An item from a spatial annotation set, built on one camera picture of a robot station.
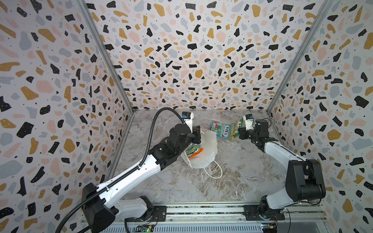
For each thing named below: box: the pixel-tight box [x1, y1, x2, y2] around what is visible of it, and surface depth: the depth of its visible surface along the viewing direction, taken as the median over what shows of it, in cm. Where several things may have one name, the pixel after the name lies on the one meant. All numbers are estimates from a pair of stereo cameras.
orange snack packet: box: [188, 148, 204, 159], surface depth 91 cm
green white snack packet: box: [185, 143, 202, 157], surface depth 90 cm
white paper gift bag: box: [180, 131, 223, 180], surface depth 86 cm
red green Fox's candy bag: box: [209, 120, 232, 140], surface depth 108 cm
